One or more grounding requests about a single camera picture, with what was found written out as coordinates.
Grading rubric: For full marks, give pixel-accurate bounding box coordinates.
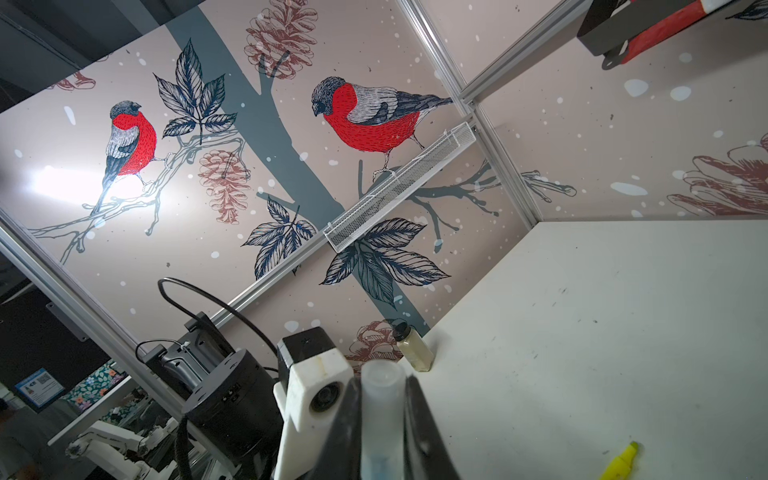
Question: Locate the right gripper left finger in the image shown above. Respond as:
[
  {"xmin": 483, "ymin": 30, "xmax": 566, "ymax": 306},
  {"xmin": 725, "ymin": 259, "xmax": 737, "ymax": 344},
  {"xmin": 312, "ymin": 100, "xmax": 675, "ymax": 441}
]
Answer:
[{"xmin": 307, "ymin": 377, "xmax": 362, "ymax": 480}]

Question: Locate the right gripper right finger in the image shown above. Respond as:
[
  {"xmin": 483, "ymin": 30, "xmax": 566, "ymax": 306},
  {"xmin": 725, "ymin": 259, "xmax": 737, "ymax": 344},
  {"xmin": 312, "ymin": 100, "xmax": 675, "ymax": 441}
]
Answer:
[{"xmin": 404, "ymin": 376, "xmax": 460, "ymax": 480}]

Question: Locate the translucent pen cap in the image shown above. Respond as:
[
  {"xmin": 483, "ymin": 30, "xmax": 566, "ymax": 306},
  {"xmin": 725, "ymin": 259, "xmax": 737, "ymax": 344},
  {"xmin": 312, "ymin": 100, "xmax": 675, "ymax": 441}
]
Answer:
[{"xmin": 361, "ymin": 360, "xmax": 406, "ymax": 479}]

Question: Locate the yellow pen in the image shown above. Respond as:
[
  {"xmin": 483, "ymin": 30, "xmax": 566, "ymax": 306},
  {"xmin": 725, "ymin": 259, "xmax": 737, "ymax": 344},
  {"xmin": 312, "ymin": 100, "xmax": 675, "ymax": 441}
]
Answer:
[{"xmin": 599, "ymin": 441, "xmax": 640, "ymax": 480}]

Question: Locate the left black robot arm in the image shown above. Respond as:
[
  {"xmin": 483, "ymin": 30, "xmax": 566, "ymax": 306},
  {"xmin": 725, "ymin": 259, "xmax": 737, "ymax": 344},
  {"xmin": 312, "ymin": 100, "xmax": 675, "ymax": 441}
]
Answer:
[{"xmin": 134, "ymin": 313, "xmax": 283, "ymax": 479}]

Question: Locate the small jar black lid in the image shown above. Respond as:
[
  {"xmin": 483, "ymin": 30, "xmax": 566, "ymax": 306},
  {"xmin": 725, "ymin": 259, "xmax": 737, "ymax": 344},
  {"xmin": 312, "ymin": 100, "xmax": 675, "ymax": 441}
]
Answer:
[{"xmin": 390, "ymin": 319, "xmax": 435, "ymax": 372}]

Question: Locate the red cassava chips bag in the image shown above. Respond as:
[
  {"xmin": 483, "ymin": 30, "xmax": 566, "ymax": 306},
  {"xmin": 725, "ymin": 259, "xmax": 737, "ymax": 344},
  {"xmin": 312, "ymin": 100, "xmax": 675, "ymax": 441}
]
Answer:
[{"xmin": 604, "ymin": 0, "xmax": 731, "ymax": 69}]

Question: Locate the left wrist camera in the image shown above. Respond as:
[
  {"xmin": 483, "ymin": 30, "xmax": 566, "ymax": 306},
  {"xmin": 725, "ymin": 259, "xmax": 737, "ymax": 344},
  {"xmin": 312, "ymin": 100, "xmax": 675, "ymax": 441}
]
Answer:
[{"xmin": 273, "ymin": 327, "xmax": 353, "ymax": 479}]

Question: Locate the white mesh wall shelf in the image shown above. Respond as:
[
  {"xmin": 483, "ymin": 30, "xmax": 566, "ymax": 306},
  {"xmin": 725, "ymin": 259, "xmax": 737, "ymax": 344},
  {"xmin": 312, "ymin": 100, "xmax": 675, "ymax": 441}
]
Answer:
[{"xmin": 323, "ymin": 122, "xmax": 476, "ymax": 253}]

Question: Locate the black wire basket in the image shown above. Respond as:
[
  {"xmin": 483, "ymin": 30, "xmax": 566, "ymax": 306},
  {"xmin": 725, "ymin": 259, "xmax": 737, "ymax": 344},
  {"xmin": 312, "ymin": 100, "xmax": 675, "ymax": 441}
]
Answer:
[{"xmin": 577, "ymin": 0, "xmax": 685, "ymax": 70}]

